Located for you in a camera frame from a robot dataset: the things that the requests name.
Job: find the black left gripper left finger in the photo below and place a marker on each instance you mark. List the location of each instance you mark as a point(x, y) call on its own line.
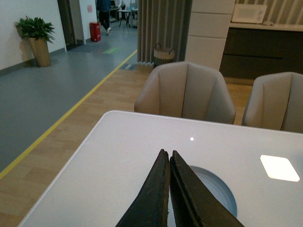
point(150, 207)

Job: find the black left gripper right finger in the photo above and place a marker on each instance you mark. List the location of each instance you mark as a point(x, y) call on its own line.
point(193, 204)

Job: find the grey round plate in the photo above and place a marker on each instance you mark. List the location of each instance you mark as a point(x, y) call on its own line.
point(218, 188)

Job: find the beige chair on left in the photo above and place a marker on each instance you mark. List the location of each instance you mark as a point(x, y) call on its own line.
point(186, 90)

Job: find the beige chair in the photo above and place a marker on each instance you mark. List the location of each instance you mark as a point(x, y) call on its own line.
point(186, 90)
point(276, 103)

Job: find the beige chair on right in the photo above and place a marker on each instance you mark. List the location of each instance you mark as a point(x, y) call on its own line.
point(276, 103)

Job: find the grey floor mat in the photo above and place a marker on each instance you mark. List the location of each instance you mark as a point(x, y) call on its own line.
point(128, 66)

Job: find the woven laundry basket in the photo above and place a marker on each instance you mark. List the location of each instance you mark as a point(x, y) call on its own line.
point(163, 55)

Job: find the dark kitchen counter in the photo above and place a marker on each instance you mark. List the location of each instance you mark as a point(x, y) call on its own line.
point(250, 53)

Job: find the white tall cabinet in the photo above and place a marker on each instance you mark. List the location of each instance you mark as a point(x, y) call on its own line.
point(207, 33)

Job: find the grey curtain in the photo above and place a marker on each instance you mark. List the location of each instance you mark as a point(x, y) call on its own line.
point(164, 22)

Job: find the red bin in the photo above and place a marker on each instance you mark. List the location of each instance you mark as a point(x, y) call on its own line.
point(95, 33)

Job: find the white microwave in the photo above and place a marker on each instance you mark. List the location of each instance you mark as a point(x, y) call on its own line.
point(248, 13)

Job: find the distant folding table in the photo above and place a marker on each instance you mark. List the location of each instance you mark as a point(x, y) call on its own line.
point(131, 17)

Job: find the person in white shirt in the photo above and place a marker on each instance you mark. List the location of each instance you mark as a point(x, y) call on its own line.
point(121, 5)

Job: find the person in dark clothes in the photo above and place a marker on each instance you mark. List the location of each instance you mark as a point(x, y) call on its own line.
point(103, 7)

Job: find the green potted plant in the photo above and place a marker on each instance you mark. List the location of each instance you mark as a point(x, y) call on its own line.
point(38, 33)

